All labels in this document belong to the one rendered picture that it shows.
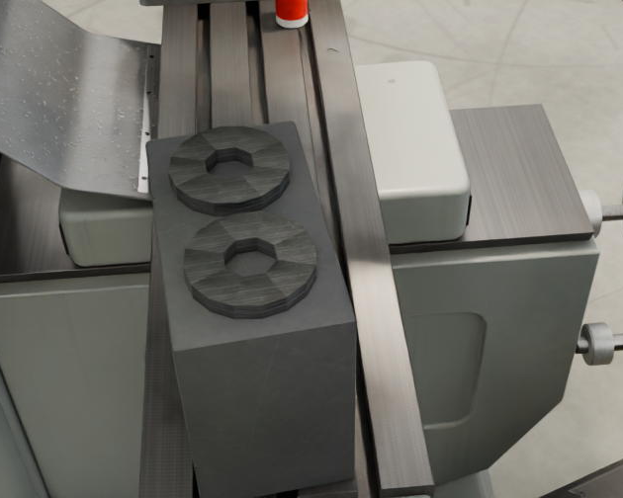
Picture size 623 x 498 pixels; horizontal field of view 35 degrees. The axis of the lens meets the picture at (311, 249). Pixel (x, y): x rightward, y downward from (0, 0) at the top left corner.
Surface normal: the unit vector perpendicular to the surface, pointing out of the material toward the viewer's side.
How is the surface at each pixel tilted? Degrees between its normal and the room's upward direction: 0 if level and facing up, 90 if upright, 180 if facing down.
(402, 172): 0
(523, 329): 90
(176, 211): 0
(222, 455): 90
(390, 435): 0
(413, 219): 90
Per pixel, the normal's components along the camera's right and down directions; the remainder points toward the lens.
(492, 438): 0.08, 0.70
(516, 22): -0.02, -0.71
